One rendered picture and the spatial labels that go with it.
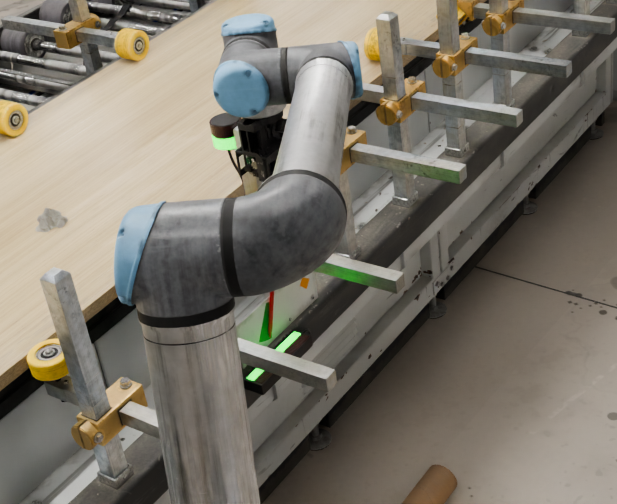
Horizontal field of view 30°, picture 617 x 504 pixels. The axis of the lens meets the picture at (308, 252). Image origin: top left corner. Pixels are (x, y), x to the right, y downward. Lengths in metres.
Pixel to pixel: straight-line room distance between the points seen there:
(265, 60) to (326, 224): 0.55
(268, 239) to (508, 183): 2.53
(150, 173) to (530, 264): 1.52
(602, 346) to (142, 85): 1.46
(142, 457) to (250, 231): 0.90
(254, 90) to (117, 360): 0.72
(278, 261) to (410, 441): 1.82
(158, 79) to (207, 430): 1.74
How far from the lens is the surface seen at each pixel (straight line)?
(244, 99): 1.83
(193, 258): 1.30
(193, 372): 1.35
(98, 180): 2.58
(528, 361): 3.30
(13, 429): 2.17
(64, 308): 1.84
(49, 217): 2.46
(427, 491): 2.83
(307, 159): 1.44
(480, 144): 2.90
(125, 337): 2.31
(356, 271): 2.19
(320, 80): 1.70
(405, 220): 2.63
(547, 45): 3.61
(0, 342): 2.15
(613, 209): 3.95
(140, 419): 1.97
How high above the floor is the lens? 2.08
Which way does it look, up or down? 33 degrees down
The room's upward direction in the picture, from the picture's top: 9 degrees counter-clockwise
